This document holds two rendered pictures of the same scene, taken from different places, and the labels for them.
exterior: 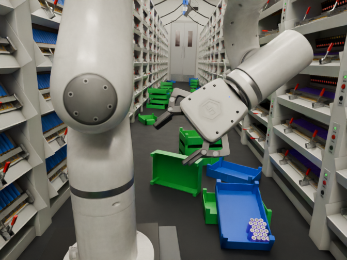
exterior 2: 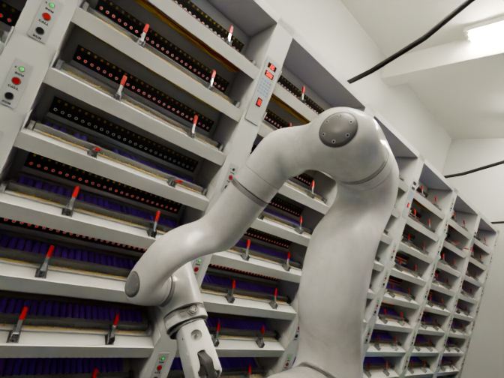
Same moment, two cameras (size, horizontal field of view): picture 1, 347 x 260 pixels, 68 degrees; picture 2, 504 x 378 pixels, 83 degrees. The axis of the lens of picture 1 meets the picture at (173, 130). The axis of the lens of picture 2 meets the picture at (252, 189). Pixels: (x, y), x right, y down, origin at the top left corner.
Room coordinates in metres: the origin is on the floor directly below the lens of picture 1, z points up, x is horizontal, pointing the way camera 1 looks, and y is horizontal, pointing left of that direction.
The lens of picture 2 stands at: (0.85, 0.38, 0.91)
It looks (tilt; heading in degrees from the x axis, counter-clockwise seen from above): 6 degrees up; 233
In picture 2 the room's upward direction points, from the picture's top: 20 degrees clockwise
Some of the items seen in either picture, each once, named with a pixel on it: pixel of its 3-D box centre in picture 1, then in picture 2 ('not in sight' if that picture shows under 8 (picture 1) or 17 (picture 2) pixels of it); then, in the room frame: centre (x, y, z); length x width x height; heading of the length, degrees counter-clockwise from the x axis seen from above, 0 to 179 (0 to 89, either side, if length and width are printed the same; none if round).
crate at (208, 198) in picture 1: (234, 206); not in sight; (1.15, -0.31, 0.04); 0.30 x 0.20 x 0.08; 88
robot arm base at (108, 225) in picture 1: (106, 223); not in sight; (0.46, 0.13, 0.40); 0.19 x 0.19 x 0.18
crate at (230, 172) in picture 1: (234, 171); not in sight; (1.58, -0.41, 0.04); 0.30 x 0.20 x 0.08; 54
